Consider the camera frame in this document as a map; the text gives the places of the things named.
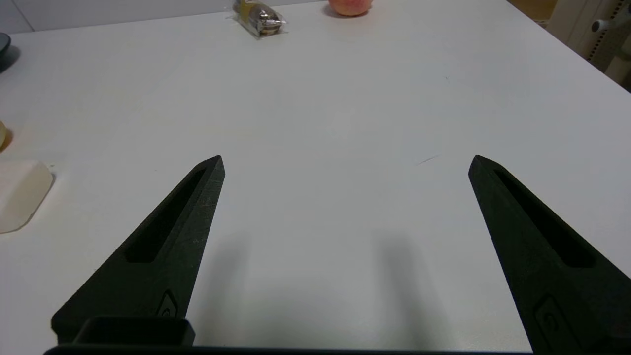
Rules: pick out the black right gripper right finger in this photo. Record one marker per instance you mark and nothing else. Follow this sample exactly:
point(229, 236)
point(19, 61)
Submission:
point(552, 266)

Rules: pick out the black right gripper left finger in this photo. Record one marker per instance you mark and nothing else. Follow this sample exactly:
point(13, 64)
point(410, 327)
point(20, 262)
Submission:
point(162, 246)

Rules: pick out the white plate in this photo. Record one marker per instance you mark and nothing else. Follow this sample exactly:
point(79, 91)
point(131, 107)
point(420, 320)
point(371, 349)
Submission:
point(20, 195)

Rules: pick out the gray round plate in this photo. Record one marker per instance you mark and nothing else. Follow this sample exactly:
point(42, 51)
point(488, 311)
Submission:
point(4, 43)

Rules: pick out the wrapped snack package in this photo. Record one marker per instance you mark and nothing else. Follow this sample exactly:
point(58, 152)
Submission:
point(260, 17)

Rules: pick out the red peach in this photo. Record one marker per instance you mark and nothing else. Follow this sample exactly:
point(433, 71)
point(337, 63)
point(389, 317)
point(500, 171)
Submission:
point(351, 6)

